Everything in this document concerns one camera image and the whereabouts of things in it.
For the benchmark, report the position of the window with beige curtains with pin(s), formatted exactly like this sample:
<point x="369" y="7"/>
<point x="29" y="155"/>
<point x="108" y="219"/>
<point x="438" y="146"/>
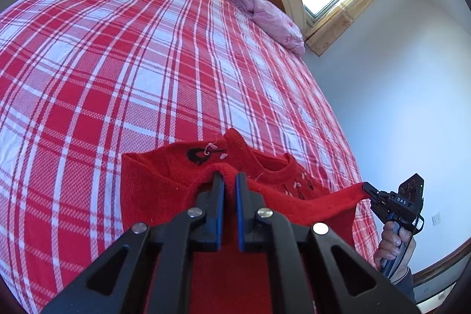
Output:
<point x="349" y="16"/>

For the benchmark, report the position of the red plaid bed sheet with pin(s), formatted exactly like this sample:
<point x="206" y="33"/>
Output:
<point x="110" y="60"/>

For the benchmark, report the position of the person's right forearm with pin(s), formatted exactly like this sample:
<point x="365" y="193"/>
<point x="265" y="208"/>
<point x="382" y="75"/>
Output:
<point x="404" y="282"/>

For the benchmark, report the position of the white wall outlet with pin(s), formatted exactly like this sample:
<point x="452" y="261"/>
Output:
<point x="436" y="218"/>

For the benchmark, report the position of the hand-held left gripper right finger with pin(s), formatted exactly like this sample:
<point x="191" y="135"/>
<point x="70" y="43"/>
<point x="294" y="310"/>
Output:
<point x="241" y="211"/>

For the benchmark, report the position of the red embroidered sweater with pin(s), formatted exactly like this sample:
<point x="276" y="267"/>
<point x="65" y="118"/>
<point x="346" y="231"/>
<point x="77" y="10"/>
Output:
<point x="165" y="189"/>

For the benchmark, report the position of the person's right hand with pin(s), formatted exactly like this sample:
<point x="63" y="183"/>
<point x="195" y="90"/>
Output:
<point x="389" y="243"/>

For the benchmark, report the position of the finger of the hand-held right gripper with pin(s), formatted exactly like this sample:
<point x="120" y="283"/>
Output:
<point x="373" y="193"/>

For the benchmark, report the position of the pink pillow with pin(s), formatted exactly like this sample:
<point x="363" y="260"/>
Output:
<point x="272" y="19"/>

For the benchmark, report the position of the wooden baseboard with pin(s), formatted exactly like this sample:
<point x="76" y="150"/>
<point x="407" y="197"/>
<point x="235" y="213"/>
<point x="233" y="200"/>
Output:
<point x="441" y="260"/>

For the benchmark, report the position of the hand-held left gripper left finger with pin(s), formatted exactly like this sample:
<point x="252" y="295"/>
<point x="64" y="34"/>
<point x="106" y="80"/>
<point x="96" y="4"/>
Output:
<point x="220" y="211"/>

